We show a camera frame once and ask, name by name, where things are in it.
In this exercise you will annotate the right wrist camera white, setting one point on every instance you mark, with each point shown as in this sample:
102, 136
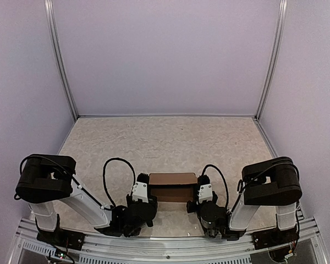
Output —
204, 189

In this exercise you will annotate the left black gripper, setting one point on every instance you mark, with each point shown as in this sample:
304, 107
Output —
153, 202

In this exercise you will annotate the front aluminium frame rail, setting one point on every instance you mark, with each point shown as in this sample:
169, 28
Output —
98, 248

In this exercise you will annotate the left aluminium frame post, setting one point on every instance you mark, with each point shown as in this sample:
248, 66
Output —
53, 32

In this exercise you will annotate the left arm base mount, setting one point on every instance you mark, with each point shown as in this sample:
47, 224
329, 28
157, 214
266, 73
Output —
67, 239

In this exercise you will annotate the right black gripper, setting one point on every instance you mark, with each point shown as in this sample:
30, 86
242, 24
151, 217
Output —
190, 206

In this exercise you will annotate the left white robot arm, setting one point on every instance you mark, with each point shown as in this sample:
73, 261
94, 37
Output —
48, 178

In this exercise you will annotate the right aluminium frame post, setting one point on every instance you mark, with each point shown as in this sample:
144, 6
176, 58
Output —
278, 35

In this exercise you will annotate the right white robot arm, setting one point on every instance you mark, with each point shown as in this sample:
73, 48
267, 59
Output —
274, 182

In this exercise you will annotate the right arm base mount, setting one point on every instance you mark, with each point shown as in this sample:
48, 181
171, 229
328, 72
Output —
274, 237

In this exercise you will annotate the aluminium frame post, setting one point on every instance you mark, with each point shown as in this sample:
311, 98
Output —
53, 32
278, 35

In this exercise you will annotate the brown cardboard box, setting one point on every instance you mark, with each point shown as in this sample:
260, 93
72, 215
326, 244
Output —
173, 187

